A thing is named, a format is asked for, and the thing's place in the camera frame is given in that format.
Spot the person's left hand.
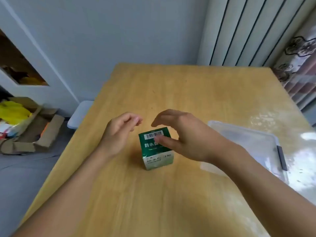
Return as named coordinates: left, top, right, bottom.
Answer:
left=98, top=112, right=143, bottom=159

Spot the person's right hand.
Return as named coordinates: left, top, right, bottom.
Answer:
left=151, top=109, right=223, bottom=163

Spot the person's right forearm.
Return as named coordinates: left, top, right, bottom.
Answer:
left=204, top=140, right=316, bottom=237

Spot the person's left forearm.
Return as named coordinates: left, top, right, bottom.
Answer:
left=11, top=145, right=117, bottom=237

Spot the green and white carton box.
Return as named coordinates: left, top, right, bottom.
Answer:
left=138, top=127, right=174, bottom=171

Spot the white stool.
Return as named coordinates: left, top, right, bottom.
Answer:
left=67, top=100, right=94, bottom=130

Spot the open brown cardboard box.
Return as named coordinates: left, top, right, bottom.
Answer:
left=0, top=97, right=65, bottom=155

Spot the clear plastic storage container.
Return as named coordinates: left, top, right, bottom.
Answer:
left=200, top=120, right=290, bottom=183

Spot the yellow plastic bag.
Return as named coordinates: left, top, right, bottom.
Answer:
left=0, top=100, right=33, bottom=125

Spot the white ribbed radiator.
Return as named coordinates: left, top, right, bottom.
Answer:
left=197, top=0, right=316, bottom=67

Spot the floral patterned curtain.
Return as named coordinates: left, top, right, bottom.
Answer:
left=271, top=15, right=316, bottom=112

